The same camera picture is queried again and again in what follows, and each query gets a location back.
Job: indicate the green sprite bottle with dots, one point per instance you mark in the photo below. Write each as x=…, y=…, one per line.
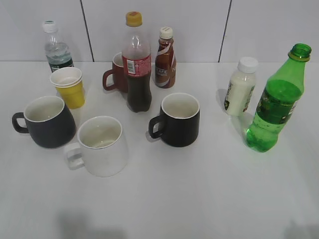
x=278, y=100

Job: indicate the black mug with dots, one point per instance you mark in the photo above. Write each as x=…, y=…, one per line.
x=178, y=121

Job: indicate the clear water bottle green label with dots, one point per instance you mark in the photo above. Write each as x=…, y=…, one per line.
x=56, y=50

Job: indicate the brown coffee drink bottle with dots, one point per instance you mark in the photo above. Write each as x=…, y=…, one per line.
x=165, y=62

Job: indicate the cola bottle yellow cap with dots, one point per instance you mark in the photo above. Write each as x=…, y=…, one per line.
x=136, y=57

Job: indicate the yellow paper cup stack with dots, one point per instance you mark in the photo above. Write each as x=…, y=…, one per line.
x=68, y=83

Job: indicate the gray mug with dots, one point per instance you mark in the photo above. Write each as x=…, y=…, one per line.
x=48, y=120

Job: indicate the white mug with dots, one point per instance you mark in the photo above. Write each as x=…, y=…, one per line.
x=101, y=147

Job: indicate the white milk bottle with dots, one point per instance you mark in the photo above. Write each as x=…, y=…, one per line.
x=241, y=86

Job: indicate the dark red mug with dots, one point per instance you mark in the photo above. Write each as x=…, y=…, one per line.
x=117, y=72

